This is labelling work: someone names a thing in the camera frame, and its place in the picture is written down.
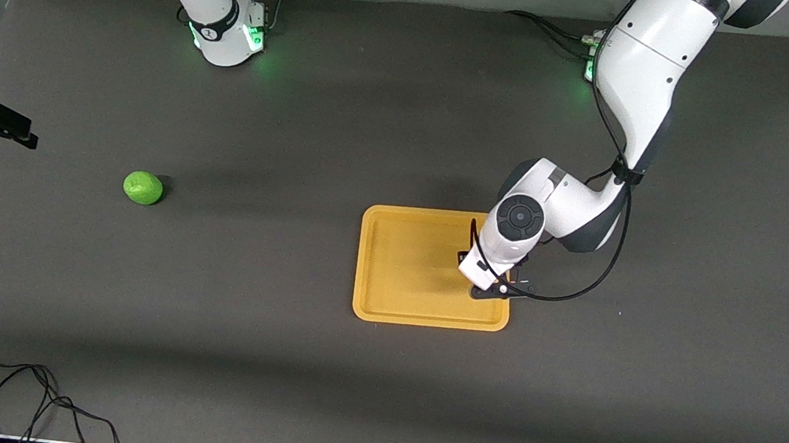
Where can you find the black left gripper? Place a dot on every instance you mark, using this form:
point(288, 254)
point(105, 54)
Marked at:
point(461, 256)

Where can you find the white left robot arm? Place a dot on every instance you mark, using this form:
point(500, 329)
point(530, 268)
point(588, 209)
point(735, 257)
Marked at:
point(641, 79)

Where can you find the yellow rectangular tray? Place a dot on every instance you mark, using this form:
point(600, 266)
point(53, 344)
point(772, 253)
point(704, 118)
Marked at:
point(411, 268)

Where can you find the green lime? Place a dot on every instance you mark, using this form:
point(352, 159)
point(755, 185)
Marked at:
point(143, 188)

